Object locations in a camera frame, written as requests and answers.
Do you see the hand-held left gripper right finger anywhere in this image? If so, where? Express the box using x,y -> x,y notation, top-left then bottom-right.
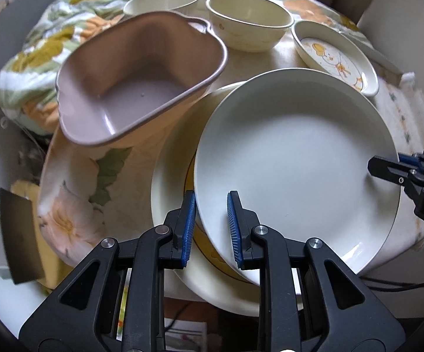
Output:
227,191 -> 406,352

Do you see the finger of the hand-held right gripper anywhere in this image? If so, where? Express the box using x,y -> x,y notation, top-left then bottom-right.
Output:
398,152 -> 424,169
367,155 -> 412,189

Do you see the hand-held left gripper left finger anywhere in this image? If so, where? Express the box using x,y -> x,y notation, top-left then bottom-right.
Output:
18,190 -> 198,352

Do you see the cream plate with yellow rim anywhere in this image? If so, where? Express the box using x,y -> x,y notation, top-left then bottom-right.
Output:
151,81 -> 304,318

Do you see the large white plate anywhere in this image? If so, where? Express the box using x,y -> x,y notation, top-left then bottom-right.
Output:
193,68 -> 401,287

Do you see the small duck print plate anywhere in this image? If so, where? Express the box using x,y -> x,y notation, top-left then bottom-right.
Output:
292,20 -> 380,98

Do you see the mauve heart-shaped bowl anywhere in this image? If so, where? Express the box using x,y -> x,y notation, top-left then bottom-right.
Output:
55,12 -> 229,148

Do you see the cream bowl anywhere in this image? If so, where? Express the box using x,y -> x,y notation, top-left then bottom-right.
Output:
205,0 -> 294,53
123,0 -> 200,17

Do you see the floral tablecloth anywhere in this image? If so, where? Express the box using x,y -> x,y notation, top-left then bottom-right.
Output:
38,33 -> 424,301

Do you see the grey bar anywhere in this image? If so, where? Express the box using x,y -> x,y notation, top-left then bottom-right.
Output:
344,32 -> 403,77

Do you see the white paper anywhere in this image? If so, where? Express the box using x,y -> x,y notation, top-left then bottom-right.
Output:
164,319 -> 209,352

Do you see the dark flat board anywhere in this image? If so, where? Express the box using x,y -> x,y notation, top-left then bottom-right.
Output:
0,187 -> 46,285

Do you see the floral striped blanket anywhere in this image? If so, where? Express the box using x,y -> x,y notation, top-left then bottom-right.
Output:
0,0 -> 366,133

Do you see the black cable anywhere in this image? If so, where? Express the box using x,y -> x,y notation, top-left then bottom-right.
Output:
360,275 -> 424,293

